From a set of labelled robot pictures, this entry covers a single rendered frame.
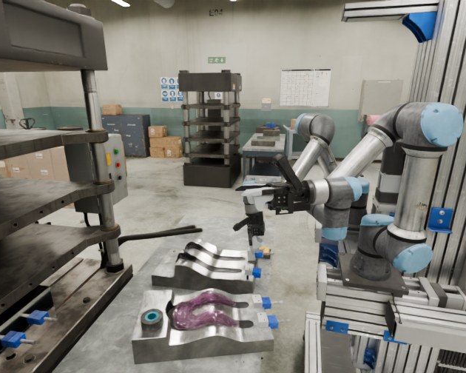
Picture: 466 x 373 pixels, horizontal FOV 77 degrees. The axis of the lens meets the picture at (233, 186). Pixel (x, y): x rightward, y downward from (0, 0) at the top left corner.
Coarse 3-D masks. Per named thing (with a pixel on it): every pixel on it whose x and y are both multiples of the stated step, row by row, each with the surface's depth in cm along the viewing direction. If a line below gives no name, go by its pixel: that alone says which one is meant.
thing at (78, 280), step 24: (72, 264) 165; (96, 264) 165; (72, 288) 145; (96, 288) 145; (72, 312) 129; (96, 312) 136; (48, 336) 117; (72, 336) 121; (24, 360) 106; (48, 360) 109
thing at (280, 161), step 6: (276, 156) 82; (282, 156) 80; (276, 162) 81; (282, 162) 80; (282, 168) 81; (288, 168) 81; (282, 174) 85; (288, 174) 81; (294, 174) 82; (288, 180) 82; (294, 180) 82; (294, 186) 82; (300, 186) 82
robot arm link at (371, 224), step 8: (368, 216) 111; (376, 216) 111; (384, 216) 110; (360, 224) 112; (368, 224) 107; (376, 224) 105; (384, 224) 104; (360, 232) 112; (368, 232) 108; (376, 232) 104; (360, 240) 112; (368, 240) 108; (360, 248) 113; (368, 248) 109
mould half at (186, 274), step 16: (192, 240) 162; (176, 256) 159; (208, 256) 151; (240, 256) 154; (160, 272) 145; (176, 272) 140; (192, 272) 138; (208, 272) 140; (224, 272) 141; (240, 272) 140; (192, 288) 141; (208, 288) 139; (224, 288) 138; (240, 288) 136
